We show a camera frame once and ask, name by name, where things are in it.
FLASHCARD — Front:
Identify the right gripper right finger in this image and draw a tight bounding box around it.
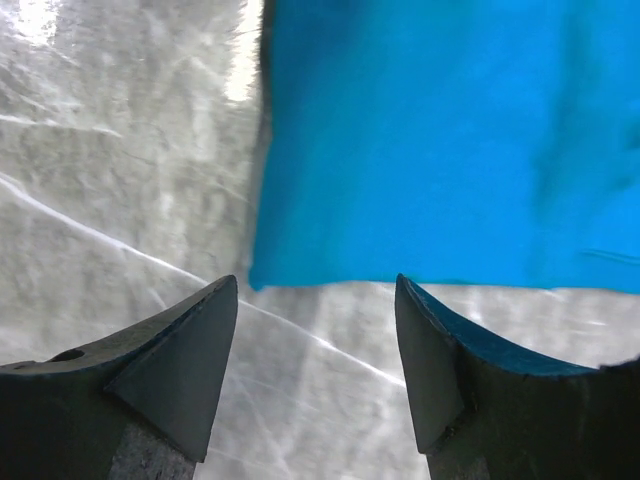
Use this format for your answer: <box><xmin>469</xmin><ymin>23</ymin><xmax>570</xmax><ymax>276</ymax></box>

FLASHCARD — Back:
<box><xmin>395</xmin><ymin>276</ymin><xmax>639</xmax><ymax>479</ymax></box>

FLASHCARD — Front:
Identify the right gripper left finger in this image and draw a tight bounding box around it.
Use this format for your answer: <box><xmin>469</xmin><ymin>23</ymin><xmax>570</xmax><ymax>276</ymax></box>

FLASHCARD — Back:
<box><xmin>1</xmin><ymin>275</ymin><xmax>238</xmax><ymax>479</ymax></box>

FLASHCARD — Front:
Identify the teal t shirt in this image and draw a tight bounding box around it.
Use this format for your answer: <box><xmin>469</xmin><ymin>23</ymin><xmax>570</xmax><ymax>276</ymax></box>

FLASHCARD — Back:
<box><xmin>249</xmin><ymin>1</ymin><xmax>639</xmax><ymax>293</ymax></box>

